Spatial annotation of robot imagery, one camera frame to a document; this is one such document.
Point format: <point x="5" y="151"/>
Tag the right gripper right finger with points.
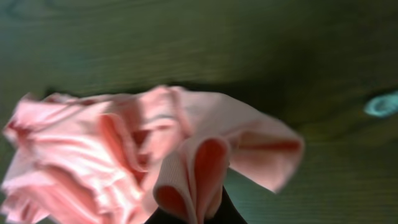
<point x="227" y="212"/>

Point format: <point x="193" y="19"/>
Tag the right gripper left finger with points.
<point x="162" y="217"/>

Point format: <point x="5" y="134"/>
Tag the coral pink t-shirt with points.
<point x="119" y="158"/>

